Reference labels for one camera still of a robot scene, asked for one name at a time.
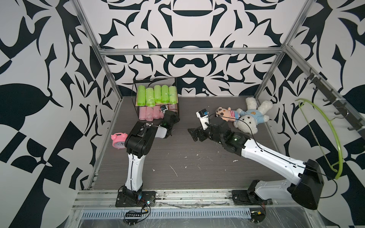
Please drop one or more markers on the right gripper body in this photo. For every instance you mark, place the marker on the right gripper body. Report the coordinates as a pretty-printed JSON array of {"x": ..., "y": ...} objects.
[{"x": 203, "y": 134}]

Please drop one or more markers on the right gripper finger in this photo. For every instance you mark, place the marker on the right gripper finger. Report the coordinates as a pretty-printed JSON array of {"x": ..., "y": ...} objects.
[
  {"x": 192, "y": 131},
  {"x": 195, "y": 138}
]

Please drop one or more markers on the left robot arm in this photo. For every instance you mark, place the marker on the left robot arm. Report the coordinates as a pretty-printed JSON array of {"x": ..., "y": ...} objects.
[{"x": 138, "y": 144}]

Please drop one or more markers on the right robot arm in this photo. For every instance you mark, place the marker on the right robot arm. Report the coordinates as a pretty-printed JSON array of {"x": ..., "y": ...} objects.
[{"x": 303, "y": 182}]

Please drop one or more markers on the cartoon boy plush doll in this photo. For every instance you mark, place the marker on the cartoon boy plush doll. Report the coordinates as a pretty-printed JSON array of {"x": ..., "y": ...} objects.
[{"x": 228, "y": 114}]

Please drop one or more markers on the white teddy bear plush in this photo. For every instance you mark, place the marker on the white teddy bear plush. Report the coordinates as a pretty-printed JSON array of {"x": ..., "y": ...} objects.
[{"x": 254, "y": 115}]

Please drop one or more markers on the pink alarm clock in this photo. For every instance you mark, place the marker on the pink alarm clock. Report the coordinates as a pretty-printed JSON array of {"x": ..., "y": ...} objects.
[{"x": 118, "y": 140}]

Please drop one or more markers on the black round connector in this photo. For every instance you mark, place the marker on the black round connector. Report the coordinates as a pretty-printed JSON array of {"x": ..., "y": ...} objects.
[{"x": 257, "y": 217}]

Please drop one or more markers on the black usb hub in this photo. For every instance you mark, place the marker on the black usb hub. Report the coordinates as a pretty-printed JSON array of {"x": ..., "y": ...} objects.
[{"x": 133, "y": 215}]

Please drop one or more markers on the green plastic hanger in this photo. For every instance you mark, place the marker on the green plastic hanger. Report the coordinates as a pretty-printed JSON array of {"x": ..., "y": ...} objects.
[{"x": 321, "y": 134}]

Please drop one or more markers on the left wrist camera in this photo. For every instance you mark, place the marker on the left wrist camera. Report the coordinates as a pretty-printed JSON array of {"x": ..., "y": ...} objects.
[{"x": 164, "y": 108}]

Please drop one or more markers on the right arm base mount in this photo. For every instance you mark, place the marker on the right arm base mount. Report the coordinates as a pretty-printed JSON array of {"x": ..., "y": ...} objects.
[{"x": 243, "y": 197}]

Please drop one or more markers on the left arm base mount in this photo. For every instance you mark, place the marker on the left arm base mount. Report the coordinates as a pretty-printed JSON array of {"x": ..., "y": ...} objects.
[{"x": 129, "y": 199}]

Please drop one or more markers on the black wall hook rail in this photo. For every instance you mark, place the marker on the black wall hook rail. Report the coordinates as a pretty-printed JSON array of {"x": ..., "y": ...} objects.
[{"x": 344, "y": 109}]

